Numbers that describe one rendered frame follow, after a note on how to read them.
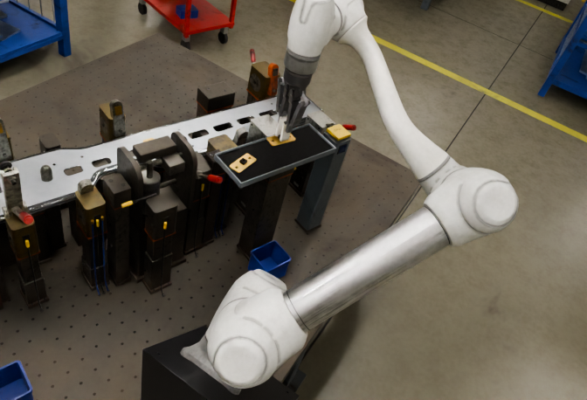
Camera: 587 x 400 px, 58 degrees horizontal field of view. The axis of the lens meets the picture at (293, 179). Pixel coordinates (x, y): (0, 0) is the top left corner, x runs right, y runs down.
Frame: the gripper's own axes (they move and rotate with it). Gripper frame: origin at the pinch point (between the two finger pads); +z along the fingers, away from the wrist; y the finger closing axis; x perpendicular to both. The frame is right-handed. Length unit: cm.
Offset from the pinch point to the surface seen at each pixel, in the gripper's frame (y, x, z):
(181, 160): 7.4, 28.1, 10.1
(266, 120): 20.9, -10.0, 14.8
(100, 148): 37, 41, 26
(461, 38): 195, -378, 125
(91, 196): 11, 52, 19
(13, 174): 11, 70, 5
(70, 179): 26, 54, 26
